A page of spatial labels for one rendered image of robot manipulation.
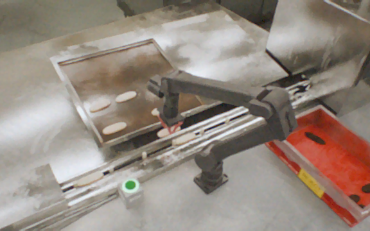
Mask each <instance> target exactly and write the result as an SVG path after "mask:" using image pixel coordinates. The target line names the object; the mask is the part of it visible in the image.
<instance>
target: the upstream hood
mask: <svg viewBox="0 0 370 231"><path fill-rule="evenodd" d="M68 208H69V207H68V205H67V200H66V197H65V196H64V193H63V191H62V189H61V187H60V184H59V182H58V180H57V178H56V176H55V174H54V172H53V170H52V168H51V166H50V164H49V163H48V164H45V165H43V166H40V167H37V168H35V169H32V170H29V171H27V172H24V173H21V174H19V175H16V176H13V177H11V178H8V179H6V180H3V181H1V182H0V231H20V230H22V229H25V228H27V227H29V226H32V225H34V224H36V223H38V222H40V221H42V220H45V219H47V218H50V217H51V216H54V215H55V214H58V213H60V212H63V211H65V210H67V209H68Z"/></svg>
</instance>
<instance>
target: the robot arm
mask: <svg viewBox="0 0 370 231"><path fill-rule="evenodd" d="M147 89H148V91H150V92H151V93H153V94H155V95H156V96H157V97H159V98H163V97H164V105H162V106H160V107H157V111H159V114H158V115H157V116H158V118H159V119H160V121H161V122H162V124H163V126H164V128H165V129H166V128H167V129H168V131H169V134H170V135H173V134H174V132H175V130H176V129H177V128H178V127H179V126H180V125H181V124H182V122H183V121H184V117H183V116H182V115H181V114H180V113H179V111H178V107H179V96H180V93H182V94H193V95H197V96H202V97H205V98H209V99H213V100H217V101H221V102H224V103H229V104H232V105H237V106H240V107H244V108H248V111H249V114H250V115H252V116H256V117H260V118H263V119H264V120H265V122H264V123H261V124H259V125H258V126H255V127H253V128H250V129H248V130H246V131H244V132H242V133H239V134H237V135H235V136H233V137H230V138H228V139H226V140H223V141H219V140H216V139H213V140H212V141H210V142H209V143H207V145H206V146H205V147H204V148H202V149H201V150H200V151H199V152H198V153H197V154H196V155H195V156H194V161H195V163H196V165H197V166H198V167H199V168H200V169H201V170H202V172H201V173H199V174H197V175H196V176H194V177H193V181H194V182H195V183H196V184H197V185H198V186H199V187H200V188H201V189H202V190H203V192H204V193H205V194H209V193H211V192H213V191H214V190H215V189H217V188H218V187H220V186H221V185H223V184H224V183H226V182H227V181H228V180H229V175H227V174H226V173H225V172H224V170H223V164H224V162H223V160H225V159H226V158H228V157H231V156H233V155H236V154H239V153H241V152H244V151H247V150H250V149H252V148H255V147H257V146H259V145H262V144H265V143H267V142H270V141H274V140H279V142H282V141H285V140H286V138H287V137H288V136H289V135H290V134H291V132H293V131H294V130H295V129H296V128H297V127H298V125H297V121H296V118H295V113H294V109H293V106H292V102H291V99H290V95H289V92H288V91H287V90H286V89H284V88H280V87H273V86H270V85H268V86H267V87H266V88H265V87H251V86H246V85H240V84H237V83H231V82H228V81H222V80H216V79H212V78H206V77H199V76H195V75H193V74H191V73H186V72H185V71H183V70H179V69H175V70H174V71H172V72H171V73H169V74H167V75H166V76H163V77H162V76H158V75H156V76H153V77H152V78H150V79H149V82H148V85H147ZM172 127H174V129H173V132H172V130H171V128H172Z"/></svg>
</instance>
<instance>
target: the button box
mask: <svg viewBox="0 0 370 231"><path fill-rule="evenodd" d="M128 179H134V180H136V181H137V182H138V184H139V187H138V188H137V190H136V191H134V192H126V191H124V190H123V182H124V181H126V180H128ZM126 180H123V181H121V182H119V183H118V190H116V196H119V197H120V198H121V200H122V202H123V204H124V206H125V207H126V209H129V208H131V207H133V206H134V205H137V204H139V203H141V202H143V201H144V189H143V187H142V185H141V184H140V183H139V181H138V179H137V178H136V176H132V177H130V178H127V179H126Z"/></svg>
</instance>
